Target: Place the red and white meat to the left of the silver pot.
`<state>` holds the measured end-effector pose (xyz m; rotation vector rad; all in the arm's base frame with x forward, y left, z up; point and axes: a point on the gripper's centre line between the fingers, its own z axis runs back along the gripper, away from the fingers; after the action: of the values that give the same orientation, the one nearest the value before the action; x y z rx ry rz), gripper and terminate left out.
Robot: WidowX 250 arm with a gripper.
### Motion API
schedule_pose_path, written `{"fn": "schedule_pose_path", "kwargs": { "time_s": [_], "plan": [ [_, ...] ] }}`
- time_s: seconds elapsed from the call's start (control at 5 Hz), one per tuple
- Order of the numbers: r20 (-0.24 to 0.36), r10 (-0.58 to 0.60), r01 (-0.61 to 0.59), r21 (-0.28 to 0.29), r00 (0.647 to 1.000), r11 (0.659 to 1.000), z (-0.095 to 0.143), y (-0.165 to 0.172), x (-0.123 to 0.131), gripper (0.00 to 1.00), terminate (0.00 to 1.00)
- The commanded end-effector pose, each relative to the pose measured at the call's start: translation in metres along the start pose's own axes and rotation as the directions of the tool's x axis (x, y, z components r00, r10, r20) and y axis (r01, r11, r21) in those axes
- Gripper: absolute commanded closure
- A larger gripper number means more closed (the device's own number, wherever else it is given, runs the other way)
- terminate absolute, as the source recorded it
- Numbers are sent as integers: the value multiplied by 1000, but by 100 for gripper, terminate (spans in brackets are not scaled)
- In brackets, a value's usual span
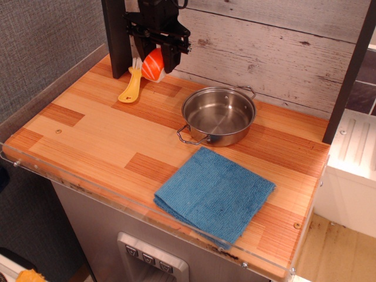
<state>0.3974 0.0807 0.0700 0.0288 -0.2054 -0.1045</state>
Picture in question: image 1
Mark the clear acrylic edge guard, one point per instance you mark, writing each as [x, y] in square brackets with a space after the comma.
[130, 175]

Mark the yellow object at corner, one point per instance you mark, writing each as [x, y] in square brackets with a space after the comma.
[30, 276]

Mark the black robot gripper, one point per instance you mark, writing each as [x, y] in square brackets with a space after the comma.
[156, 23]

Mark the grey toy fridge cabinet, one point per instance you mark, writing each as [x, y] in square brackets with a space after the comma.
[97, 224]

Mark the yellow dish brush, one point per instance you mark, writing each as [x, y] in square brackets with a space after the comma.
[131, 93]

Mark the dark grey right post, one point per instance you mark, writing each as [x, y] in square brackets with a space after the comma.
[357, 58]

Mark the stainless steel pot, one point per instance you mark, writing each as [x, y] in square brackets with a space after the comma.
[218, 116]

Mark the orange salmon sushi toy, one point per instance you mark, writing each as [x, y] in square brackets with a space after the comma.
[153, 66]

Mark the white toy sink unit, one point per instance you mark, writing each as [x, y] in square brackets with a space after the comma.
[346, 194]

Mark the silver dispenser panel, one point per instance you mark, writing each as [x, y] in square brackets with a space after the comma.
[145, 262]

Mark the dark grey left post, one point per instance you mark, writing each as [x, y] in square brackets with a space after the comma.
[117, 37]

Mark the blue folded cloth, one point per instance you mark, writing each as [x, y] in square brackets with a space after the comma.
[214, 195]

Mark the dark grey post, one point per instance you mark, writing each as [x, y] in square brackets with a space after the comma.
[357, 58]
[117, 37]

